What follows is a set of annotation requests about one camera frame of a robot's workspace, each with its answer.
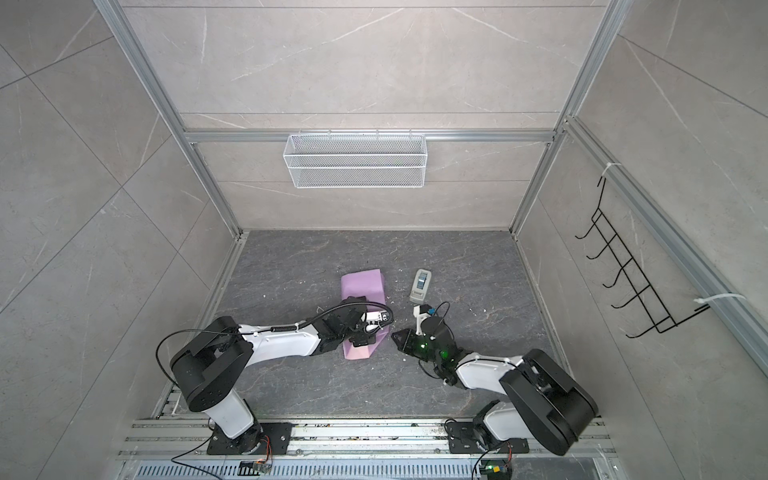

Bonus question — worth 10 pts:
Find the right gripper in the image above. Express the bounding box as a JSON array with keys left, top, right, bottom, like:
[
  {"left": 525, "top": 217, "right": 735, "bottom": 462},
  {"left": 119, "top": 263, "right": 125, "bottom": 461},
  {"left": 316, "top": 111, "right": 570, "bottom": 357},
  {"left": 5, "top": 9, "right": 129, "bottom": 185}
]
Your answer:
[{"left": 391, "top": 328, "right": 444, "bottom": 367}]

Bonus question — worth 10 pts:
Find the pink wrapping paper sheet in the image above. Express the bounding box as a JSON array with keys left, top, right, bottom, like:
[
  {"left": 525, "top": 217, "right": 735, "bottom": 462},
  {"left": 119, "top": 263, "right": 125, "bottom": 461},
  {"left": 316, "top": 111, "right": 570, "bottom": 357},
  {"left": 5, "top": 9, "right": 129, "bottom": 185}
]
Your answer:
[{"left": 341, "top": 269, "right": 390, "bottom": 360}]

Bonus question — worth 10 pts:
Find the grey tape dispenser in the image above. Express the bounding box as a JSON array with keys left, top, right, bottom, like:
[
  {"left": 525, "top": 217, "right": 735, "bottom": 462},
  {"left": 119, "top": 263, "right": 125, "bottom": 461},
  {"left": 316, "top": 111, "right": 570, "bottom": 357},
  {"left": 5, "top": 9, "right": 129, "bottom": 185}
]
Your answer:
[{"left": 409, "top": 269, "right": 432, "bottom": 304}]

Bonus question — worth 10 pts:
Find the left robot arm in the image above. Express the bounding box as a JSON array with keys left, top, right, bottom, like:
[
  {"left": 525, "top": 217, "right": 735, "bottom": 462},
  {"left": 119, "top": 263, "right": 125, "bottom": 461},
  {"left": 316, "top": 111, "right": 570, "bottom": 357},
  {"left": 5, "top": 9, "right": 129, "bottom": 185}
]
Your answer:
[{"left": 164, "top": 297, "right": 394, "bottom": 440}]

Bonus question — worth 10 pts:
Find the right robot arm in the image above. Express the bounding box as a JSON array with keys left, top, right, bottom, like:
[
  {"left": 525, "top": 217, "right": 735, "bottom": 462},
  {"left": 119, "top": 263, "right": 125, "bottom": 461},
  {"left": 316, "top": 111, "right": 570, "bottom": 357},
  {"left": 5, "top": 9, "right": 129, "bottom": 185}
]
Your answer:
[{"left": 392, "top": 315, "right": 599, "bottom": 456}]

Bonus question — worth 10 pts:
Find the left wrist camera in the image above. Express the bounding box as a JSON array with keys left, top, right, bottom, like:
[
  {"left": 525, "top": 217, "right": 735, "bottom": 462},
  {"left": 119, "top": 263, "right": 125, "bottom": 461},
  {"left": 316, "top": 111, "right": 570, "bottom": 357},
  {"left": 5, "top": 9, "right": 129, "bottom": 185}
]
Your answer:
[{"left": 365, "top": 311, "right": 392, "bottom": 329}]

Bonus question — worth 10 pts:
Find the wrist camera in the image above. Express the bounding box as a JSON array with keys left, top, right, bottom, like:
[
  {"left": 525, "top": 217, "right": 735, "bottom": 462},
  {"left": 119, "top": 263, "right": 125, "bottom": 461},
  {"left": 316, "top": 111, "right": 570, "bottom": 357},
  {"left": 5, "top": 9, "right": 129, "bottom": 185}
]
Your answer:
[
  {"left": 413, "top": 304, "right": 434, "bottom": 336},
  {"left": 365, "top": 311, "right": 392, "bottom": 329}
]

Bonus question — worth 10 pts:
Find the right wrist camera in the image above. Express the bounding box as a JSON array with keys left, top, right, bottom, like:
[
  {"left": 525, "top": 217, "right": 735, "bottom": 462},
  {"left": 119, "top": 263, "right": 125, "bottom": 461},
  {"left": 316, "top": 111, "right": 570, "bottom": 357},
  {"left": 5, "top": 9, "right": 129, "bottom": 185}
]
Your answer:
[{"left": 413, "top": 304, "right": 434, "bottom": 336}]

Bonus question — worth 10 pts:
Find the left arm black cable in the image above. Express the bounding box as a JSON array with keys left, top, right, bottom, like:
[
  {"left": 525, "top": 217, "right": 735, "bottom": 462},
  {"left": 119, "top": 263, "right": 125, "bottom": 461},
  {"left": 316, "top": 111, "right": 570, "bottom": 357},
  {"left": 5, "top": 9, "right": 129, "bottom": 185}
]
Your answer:
[{"left": 269, "top": 299, "right": 396, "bottom": 337}]

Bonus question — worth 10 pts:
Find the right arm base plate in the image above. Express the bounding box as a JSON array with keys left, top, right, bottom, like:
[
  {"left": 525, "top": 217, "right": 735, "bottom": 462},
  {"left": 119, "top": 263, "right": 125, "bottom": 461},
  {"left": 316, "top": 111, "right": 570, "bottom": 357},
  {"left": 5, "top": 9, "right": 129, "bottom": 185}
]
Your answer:
[{"left": 443, "top": 419, "right": 530, "bottom": 454}]

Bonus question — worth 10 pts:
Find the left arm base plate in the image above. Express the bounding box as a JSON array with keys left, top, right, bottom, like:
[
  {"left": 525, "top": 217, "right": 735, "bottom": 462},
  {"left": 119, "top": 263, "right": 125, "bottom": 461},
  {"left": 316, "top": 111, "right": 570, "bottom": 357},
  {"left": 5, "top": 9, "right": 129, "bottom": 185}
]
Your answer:
[{"left": 206, "top": 422, "right": 294, "bottom": 456}]

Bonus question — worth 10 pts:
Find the white wire mesh basket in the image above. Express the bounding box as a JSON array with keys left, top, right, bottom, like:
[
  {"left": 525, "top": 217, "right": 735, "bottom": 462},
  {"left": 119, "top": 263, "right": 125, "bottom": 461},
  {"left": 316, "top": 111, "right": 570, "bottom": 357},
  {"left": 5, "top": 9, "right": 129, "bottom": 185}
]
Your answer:
[{"left": 283, "top": 133, "right": 428, "bottom": 189}]

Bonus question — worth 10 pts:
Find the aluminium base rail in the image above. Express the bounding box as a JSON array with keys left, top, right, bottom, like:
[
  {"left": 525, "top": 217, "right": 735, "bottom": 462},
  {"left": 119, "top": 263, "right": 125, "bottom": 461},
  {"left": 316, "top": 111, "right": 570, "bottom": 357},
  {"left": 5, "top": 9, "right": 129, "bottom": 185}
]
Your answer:
[{"left": 116, "top": 415, "right": 626, "bottom": 479}]

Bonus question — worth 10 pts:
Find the black wire hook rack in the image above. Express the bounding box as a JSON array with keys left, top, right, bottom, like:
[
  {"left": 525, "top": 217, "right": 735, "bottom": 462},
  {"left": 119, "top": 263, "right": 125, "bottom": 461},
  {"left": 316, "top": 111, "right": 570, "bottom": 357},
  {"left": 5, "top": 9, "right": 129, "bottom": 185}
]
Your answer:
[{"left": 574, "top": 177, "right": 711, "bottom": 339}]

